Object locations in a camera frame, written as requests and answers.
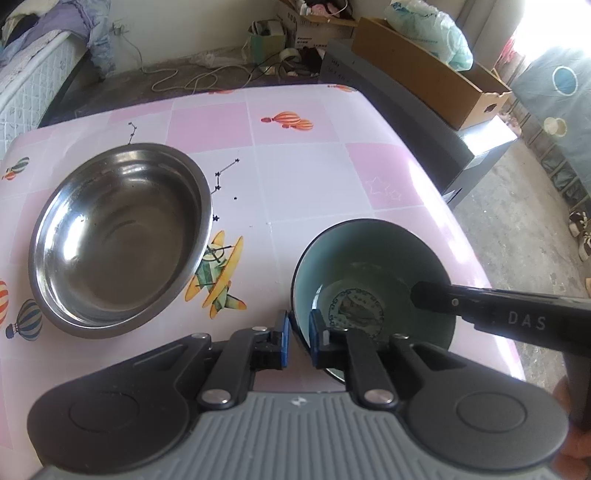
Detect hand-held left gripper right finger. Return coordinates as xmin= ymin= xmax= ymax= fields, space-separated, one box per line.
xmin=309 ymin=309 xmax=462 ymax=411

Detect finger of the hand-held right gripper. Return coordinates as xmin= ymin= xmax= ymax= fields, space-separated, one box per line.
xmin=410 ymin=281 xmax=483 ymax=328

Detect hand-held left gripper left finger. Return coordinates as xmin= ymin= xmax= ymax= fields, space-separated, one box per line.
xmin=134 ymin=310 xmax=293 ymax=411

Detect teal ceramic bowl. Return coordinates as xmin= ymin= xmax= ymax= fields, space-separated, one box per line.
xmin=291 ymin=220 xmax=458 ymax=384

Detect large steel bowl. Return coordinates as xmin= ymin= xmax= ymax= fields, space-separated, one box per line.
xmin=28 ymin=143 xmax=214 ymax=340

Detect person's right hand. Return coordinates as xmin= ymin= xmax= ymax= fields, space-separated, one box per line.
xmin=551 ymin=376 xmax=591 ymax=470

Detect sneakers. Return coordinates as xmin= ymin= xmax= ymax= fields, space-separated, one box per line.
xmin=569 ymin=211 xmax=591 ymax=260

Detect dark grey cabinet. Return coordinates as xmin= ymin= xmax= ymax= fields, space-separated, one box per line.
xmin=321 ymin=39 xmax=518 ymax=208

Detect pink printed tablecloth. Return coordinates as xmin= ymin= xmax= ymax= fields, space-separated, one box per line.
xmin=0 ymin=84 xmax=527 ymax=467

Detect blue printed cloth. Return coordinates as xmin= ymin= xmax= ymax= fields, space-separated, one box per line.
xmin=512 ymin=46 xmax=591 ymax=158

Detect long cardboard box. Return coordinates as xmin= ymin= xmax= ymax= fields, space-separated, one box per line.
xmin=353 ymin=17 xmax=513 ymax=131

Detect pale green plastic bag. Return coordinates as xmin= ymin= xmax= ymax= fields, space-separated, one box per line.
xmin=385 ymin=0 xmax=474 ymax=71

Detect cardboard box with clutter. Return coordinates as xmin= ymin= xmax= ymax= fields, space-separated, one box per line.
xmin=277 ymin=0 xmax=358 ymax=49

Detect white quilted mattress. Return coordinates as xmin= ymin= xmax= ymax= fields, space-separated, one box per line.
xmin=0 ymin=30 xmax=88 ymax=153

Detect purple quilt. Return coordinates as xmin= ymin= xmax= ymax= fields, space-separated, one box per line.
xmin=0 ymin=0 xmax=116 ymax=70

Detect white cable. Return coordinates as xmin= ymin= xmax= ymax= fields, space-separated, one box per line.
xmin=122 ymin=28 xmax=252 ymax=93

